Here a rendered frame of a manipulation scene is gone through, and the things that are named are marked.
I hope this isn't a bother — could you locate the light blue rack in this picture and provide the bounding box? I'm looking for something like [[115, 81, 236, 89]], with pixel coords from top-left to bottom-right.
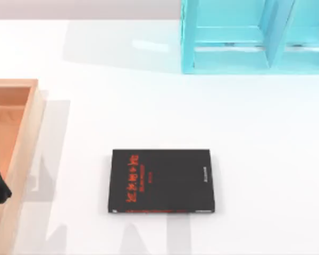
[[179, 0, 319, 75]]

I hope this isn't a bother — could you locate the black book with red lettering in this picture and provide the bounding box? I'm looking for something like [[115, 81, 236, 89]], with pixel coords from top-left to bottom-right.
[[107, 148, 216, 214]]

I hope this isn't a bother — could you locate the shallow salmon-coloured box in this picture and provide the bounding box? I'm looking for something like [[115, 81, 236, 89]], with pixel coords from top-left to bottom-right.
[[0, 79, 46, 255]]

